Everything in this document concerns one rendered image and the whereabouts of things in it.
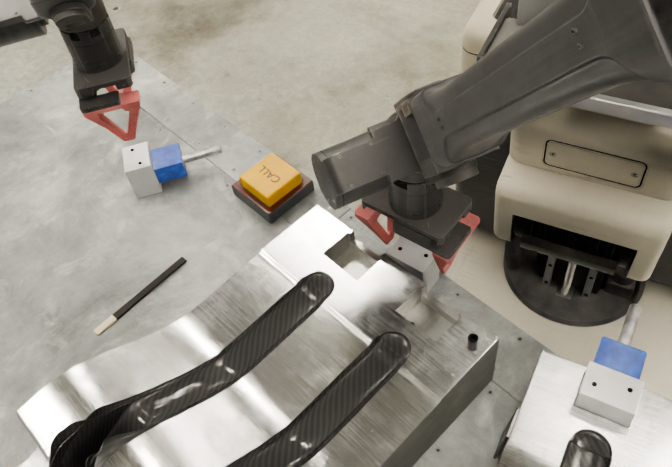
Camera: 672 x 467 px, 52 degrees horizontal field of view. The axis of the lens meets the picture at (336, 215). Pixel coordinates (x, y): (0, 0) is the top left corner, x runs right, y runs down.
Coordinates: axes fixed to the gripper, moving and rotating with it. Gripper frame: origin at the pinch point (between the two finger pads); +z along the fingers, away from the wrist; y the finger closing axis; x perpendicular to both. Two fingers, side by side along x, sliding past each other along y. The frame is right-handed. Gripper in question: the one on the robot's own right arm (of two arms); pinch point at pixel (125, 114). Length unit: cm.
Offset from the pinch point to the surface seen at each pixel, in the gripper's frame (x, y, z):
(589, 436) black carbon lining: 37, 53, 7
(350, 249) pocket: 22.2, 25.9, 5.9
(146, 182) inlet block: -0.7, 2.7, 10.0
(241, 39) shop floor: 22, -144, 94
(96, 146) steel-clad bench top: -8.1, -10.4, 12.8
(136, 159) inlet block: -1.0, 0.8, 7.2
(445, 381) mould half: 26, 46, 3
